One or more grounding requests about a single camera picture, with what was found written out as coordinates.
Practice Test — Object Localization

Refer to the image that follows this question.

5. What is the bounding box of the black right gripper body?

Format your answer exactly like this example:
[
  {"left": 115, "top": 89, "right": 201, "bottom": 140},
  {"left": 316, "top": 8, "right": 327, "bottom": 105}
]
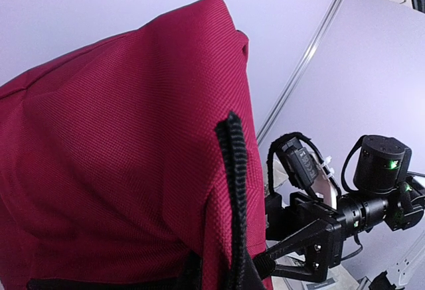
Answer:
[{"left": 265, "top": 192, "right": 343, "bottom": 276}]

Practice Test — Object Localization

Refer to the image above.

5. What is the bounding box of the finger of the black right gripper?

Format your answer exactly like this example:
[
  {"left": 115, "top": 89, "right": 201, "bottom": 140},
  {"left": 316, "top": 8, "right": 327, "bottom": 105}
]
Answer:
[
  {"left": 255, "top": 220, "right": 327, "bottom": 259},
  {"left": 254, "top": 256, "right": 314, "bottom": 275}
]

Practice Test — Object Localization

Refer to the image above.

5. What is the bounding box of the red student backpack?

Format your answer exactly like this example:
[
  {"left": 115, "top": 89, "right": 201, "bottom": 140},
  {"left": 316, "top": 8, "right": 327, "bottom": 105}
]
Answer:
[{"left": 1, "top": 0, "right": 272, "bottom": 289}]

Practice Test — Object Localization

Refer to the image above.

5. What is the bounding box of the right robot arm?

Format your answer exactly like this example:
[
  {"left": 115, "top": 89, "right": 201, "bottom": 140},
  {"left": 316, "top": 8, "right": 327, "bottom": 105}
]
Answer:
[{"left": 254, "top": 132, "right": 424, "bottom": 282}]

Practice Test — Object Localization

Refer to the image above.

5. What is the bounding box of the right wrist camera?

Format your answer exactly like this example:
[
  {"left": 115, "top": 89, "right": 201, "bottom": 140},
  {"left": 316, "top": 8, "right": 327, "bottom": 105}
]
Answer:
[{"left": 265, "top": 131, "right": 343, "bottom": 208}]

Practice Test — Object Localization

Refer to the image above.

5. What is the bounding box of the right aluminium frame post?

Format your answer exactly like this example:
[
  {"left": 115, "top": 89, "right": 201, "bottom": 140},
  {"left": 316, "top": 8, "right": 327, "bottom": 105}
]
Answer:
[{"left": 256, "top": 0, "right": 343, "bottom": 146}]

